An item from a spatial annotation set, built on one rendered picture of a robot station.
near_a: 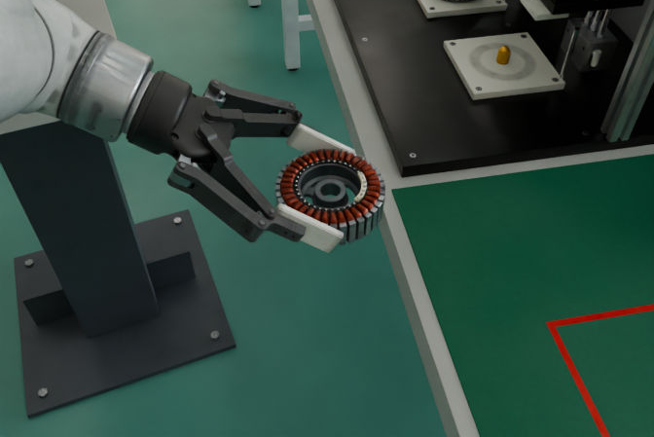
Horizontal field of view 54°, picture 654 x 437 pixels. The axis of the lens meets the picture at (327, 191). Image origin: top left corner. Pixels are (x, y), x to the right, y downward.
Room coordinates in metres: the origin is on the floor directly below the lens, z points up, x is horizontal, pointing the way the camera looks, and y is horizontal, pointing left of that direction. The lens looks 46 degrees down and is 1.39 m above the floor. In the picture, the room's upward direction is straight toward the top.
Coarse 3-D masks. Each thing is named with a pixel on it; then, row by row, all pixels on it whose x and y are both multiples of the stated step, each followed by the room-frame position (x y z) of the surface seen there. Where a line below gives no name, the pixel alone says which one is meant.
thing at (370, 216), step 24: (288, 168) 0.48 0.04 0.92; (312, 168) 0.49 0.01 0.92; (336, 168) 0.49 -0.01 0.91; (360, 168) 0.49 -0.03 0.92; (288, 192) 0.45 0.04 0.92; (312, 192) 0.47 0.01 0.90; (336, 192) 0.47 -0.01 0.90; (360, 192) 0.45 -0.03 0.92; (384, 192) 0.46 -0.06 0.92; (312, 216) 0.42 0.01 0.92; (336, 216) 0.42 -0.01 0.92; (360, 216) 0.42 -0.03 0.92
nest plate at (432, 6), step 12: (420, 0) 1.08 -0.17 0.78; (432, 0) 1.08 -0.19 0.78; (444, 0) 1.08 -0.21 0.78; (468, 0) 1.08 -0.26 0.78; (480, 0) 1.08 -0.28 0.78; (492, 0) 1.08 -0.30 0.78; (432, 12) 1.04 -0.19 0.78; (444, 12) 1.04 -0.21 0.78; (456, 12) 1.05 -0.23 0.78; (468, 12) 1.05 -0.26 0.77; (480, 12) 1.05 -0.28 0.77
